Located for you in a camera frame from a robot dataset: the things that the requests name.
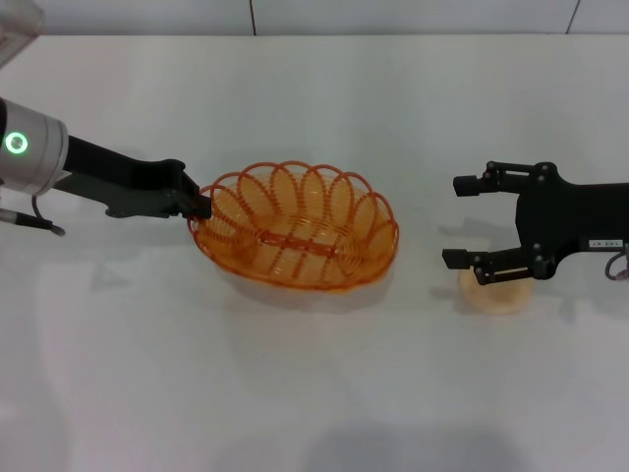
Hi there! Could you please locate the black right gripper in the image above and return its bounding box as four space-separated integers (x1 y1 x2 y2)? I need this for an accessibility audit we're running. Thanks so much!
441 159 629 288

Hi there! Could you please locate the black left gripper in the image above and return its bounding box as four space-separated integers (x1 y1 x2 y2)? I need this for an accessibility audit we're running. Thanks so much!
48 134 213 221

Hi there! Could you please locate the beige round bread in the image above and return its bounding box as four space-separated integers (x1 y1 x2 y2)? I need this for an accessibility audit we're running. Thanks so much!
456 267 535 317

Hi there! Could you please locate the orange plastic wire basket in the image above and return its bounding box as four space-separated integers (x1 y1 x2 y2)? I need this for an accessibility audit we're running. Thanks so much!
188 159 400 297

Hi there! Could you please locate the translucent grey box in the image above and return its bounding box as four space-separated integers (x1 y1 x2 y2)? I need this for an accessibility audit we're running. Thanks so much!
0 0 46 66

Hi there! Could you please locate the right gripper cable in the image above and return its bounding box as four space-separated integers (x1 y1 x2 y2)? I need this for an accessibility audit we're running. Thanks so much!
603 242 629 284

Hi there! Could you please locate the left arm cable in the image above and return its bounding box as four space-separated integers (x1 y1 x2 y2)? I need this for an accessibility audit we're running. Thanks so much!
0 193 68 238

